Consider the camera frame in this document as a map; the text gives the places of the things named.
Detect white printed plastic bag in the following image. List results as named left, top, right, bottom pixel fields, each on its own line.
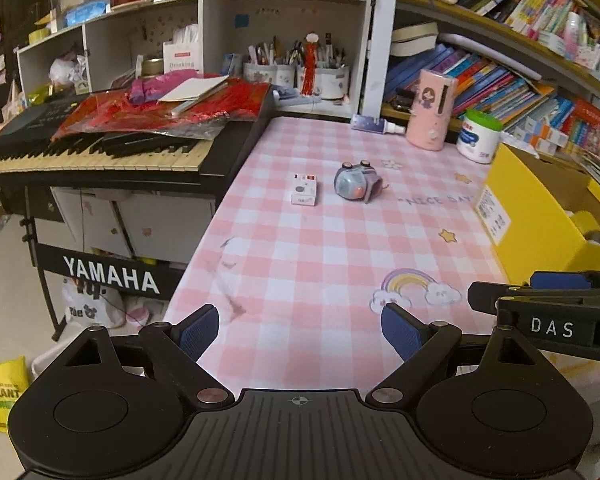
left=62, top=277, right=126, bottom=328

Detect small white box red marks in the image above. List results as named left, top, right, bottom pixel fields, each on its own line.
left=290, top=173, right=318, bottom=207

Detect orange and white carton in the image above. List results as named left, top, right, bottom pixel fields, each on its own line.
left=535, top=130, right=571, bottom=157
left=522, top=115, right=556, bottom=142

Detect blue packet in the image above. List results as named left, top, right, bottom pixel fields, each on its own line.
left=65, top=2, right=111, bottom=26

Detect small black object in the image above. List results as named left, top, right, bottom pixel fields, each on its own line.
left=392, top=89, right=416, bottom=113

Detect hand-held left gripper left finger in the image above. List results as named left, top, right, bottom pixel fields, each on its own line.
left=55, top=304, right=233, bottom=411

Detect crumpled white plastic bag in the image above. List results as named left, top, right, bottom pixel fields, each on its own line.
left=49, top=55, right=88, bottom=93

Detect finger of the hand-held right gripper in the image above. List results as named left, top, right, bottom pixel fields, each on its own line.
left=467, top=280, right=600, bottom=311
left=531, top=269, right=600, bottom=289

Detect white paper bag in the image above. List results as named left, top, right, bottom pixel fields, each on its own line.
left=162, top=25, right=203, bottom=76

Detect white pen holder with pens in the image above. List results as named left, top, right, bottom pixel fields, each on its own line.
left=275, top=35, right=298, bottom=86
left=243, top=35, right=277, bottom=83

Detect large white pen holder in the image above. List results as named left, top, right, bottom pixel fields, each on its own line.
left=296, top=32, right=352, bottom=103

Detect row of thick colourful books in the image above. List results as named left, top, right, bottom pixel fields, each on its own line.
left=382, top=42, right=600, bottom=161

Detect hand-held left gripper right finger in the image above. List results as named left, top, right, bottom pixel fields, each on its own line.
left=365, top=302, right=556, bottom=408

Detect white jar with green lid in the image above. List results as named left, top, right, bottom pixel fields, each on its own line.
left=455, top=109, right=505, bottom=165

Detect row of slim colourful books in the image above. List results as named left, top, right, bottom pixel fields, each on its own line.
left=452, top=0, right=600, bottom=78

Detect white shelf unit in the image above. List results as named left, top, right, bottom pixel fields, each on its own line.
left=16, top=0, right=373, bottom=118

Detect red hanging ornament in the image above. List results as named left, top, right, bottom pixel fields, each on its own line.
left=302, top=32, right=322, bottom=97

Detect cream thick book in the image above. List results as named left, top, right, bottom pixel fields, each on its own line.
left=391, top=21, right=440, bottom=58

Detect blue spray bottle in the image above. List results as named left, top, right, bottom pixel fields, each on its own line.
left=350, top=114, right=407, bottom=135

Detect black keyboard stand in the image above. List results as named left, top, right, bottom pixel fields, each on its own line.
left=22, top=185, right=216, bottom=343

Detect pink checked tablecloth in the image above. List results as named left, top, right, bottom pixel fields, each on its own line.
left=162, top=116, right=531, bottom=396

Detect red plastic bags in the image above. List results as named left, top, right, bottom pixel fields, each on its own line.
left=52, top=80, right=273, bottom=143

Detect yellow cardboard box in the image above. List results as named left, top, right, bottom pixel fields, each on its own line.
left=474, top=142, right=600, bottom=288

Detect white drawer cabinet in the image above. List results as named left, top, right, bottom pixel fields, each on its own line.
left=50, top=187, right=216, bottom=266

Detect blue grey toy camera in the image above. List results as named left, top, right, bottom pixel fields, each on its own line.
left=334, top=159, right=387, bottom=205

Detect pink plastic bag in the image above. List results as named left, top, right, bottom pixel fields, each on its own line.
left=130, top=71, right=203, bottom=106

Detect yellow shopping bag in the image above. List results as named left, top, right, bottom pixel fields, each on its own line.
left=0, top=356, right=31, bottom=433

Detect black electronic keyboard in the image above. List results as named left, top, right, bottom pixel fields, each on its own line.
left=0, top=80, right=276, bottom=193

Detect wooden bookshelf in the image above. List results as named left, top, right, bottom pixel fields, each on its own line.
left=380, top=0, right=600, bottom=171

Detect pink cylindrical humidifier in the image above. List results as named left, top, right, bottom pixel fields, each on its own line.
left=405, top=69, right=456, bottom=152

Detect white notebook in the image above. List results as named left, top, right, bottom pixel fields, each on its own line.
left=157, top=75, right=231, bottom=116

